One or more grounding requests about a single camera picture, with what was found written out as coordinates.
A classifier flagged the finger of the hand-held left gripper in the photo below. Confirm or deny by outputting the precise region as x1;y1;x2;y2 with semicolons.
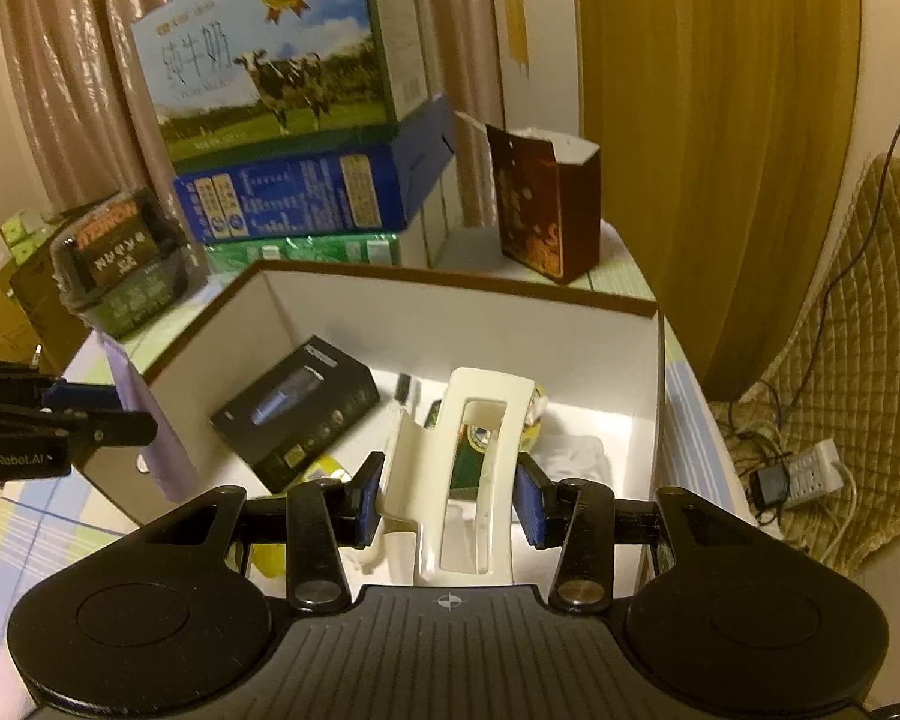
0;358;126;411
0;407;160;449

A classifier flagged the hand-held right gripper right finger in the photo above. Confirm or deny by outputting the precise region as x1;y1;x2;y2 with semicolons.
514;454;767;612

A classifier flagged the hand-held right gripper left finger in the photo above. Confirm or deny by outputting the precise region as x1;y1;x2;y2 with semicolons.
130;452;388;612

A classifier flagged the black product box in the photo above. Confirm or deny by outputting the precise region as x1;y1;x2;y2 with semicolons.
210;336;381;492

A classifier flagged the white hair claw clip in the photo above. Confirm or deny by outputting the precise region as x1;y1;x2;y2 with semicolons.
379;367;537;586

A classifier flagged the brown box white inside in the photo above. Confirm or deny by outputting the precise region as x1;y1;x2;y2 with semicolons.
82;259;665;593

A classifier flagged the yellow snack packet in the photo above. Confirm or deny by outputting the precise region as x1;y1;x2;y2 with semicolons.
300;454;357;492

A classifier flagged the white plastic wrapper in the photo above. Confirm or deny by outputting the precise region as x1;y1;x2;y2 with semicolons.
529;431;610;485

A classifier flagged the green yellow labelled jar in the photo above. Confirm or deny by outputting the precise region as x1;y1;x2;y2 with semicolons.
427;382;552;503

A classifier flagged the brown cardboard box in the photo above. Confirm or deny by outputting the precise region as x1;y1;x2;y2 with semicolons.
0;240;68;383

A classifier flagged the pale green carton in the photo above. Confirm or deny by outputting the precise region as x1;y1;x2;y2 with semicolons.
0;211;57;265

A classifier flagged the black power adapter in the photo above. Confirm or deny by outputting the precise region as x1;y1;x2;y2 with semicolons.
750;465;792;511

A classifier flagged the green carton pack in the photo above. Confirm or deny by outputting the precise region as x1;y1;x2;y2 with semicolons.
202;232;404;275

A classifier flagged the white power strip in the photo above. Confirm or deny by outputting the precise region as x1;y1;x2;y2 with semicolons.
784;439;845;507

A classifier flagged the dark red gift bag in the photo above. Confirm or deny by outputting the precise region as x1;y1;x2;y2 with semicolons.
486;124;602;286

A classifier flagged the blue milk carton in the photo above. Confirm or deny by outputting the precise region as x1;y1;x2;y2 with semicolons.
172;94;457;245

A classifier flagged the quilted tan cushion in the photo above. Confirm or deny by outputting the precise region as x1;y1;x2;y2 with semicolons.
709;154;900;578

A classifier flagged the white carton yellow print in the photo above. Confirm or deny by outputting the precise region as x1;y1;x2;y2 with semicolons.
487;0;593;230

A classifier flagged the cow print milk carton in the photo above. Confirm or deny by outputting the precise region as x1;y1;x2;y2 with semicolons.
130;0;432;162

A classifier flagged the dark power cable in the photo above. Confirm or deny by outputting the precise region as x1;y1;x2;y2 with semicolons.
727;86;900;481

